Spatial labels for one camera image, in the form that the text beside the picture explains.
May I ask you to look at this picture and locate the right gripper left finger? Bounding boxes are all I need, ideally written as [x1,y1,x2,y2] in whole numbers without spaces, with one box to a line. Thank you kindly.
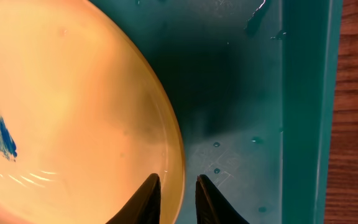
[106,173,161,224]

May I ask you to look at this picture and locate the yellow-green plate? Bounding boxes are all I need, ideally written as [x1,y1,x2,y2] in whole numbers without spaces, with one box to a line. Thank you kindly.
[0,1,185,223]

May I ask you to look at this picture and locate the teal plastic tray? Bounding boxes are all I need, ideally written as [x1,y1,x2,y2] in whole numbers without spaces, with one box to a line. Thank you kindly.
[94,0,342,223]

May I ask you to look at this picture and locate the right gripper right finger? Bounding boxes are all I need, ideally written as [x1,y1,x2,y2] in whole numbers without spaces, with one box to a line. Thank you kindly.
[195,174,249,224]

